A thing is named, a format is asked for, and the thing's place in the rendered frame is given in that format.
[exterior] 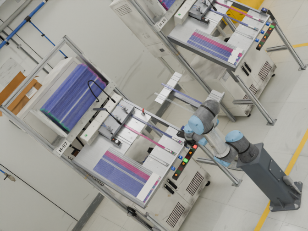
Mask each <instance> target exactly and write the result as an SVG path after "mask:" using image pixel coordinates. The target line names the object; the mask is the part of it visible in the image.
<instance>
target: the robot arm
mask: <svg viewBox="0 0 308 231"><path fill-rule="evenodd" d="M219 112H220V104H219V103H218V102H217V101H216V100H213V99H209V100H206V101H204V102H203V103H202V104H201V105H200V107H199V108H198V109H197V110H196V111H195V113H194V114H193V115H192V116H191V117H190V119H189V121H188V123H187V124H186V125H185V127H184V132H182V131H178V133H177V134H176V135H177V136H178V137H180V138H184V139H185V141H184V146H185V147H187V148H188V147H189V148H191V149H193V147H194V145H195V144H196V143H197V142H198V143H199V144H201V145H203V146H205V145H206V144H207V143H209V144H210V146H211V147H212V149H213V150H214V155H215V156H214V160H215V161H217V162H218V163H219V164H221V165H223V166H225V167H228V166H229V165H230V164H231V162H232V161H233V160H234V158H235V157H236V156H237V155H238V157H239V159H240V161H241V162H243V163H249V162H251V161H253V160H254V159H256V157H257V156H258V154H259V149H258V148H257V147H256V146H255V145H253V144H252V143H250V142H249V141H248V140H247V139H246V138H245V136H244V135H243V134H242V133H241V132H240V131H239V130H234V131H231V132H229V133H228V134H227V135H226V137H225V140H226V142H225V143H224V142H223V140H222V139H221V137H220V136H219V135H218V133H217V131H216V130H215V128H216V126H218V124H219V120H218V119H217V116H218V113H219Z"/></svg>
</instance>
